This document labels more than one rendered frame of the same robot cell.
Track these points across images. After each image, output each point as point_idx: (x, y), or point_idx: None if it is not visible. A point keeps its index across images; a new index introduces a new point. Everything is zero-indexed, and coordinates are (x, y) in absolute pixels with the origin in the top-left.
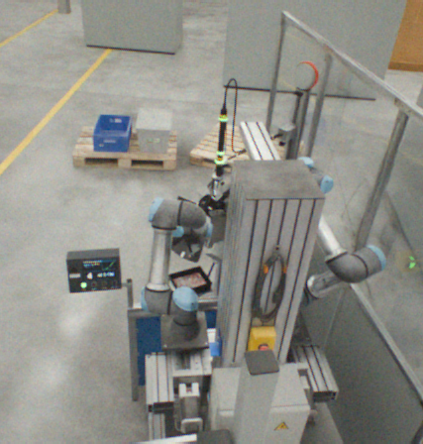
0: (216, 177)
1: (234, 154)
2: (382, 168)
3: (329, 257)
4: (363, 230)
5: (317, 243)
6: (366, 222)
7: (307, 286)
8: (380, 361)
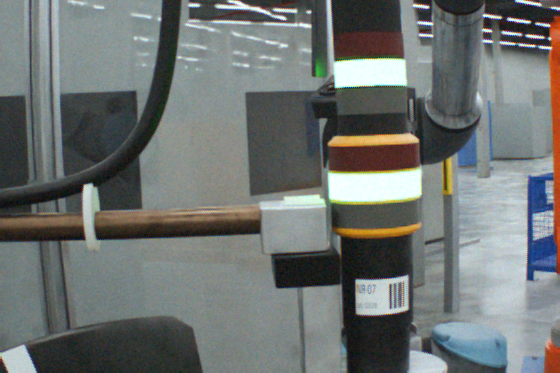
0: (427, 357)
1: (92, 214)
2: (51, 41)
3: (478, 94)
4: (67, 296)
5: (475, 87)
6: (65, 259)
7: (414, 327)
8: None
